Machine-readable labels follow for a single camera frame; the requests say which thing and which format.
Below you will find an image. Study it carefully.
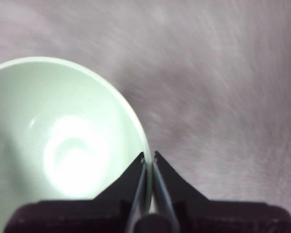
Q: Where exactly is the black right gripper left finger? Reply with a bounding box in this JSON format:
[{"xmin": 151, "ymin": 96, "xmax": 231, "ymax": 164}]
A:
[{"xmin": 93, "ymin": 151, "xmax": 147, "ymax": 202}]

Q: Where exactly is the pale green bowl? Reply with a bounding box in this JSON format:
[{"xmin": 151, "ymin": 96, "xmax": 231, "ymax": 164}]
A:
[{"xmin": 0, "ymin": 56, "xmax": 153, "ymax": 233}]

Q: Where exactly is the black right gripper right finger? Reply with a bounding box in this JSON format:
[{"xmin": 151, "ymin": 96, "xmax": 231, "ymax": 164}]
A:
[{"xmin": 152, "ymin": 150, "xmax": 210, "ymax": 202}]

